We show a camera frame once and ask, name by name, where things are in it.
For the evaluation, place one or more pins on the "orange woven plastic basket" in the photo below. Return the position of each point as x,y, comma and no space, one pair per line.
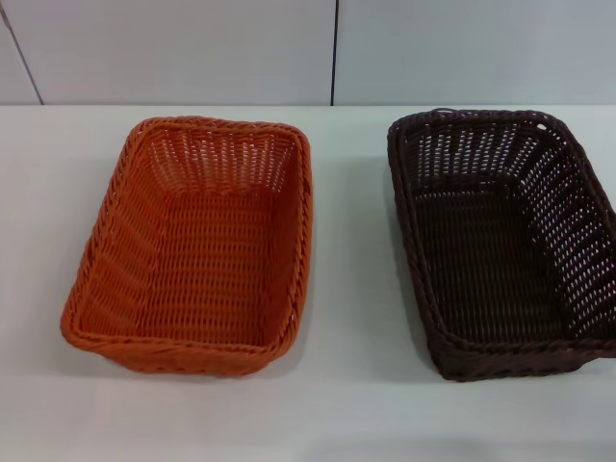
192,250

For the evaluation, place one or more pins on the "dark brown woven plastic basket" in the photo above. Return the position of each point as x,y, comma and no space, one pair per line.
481,250

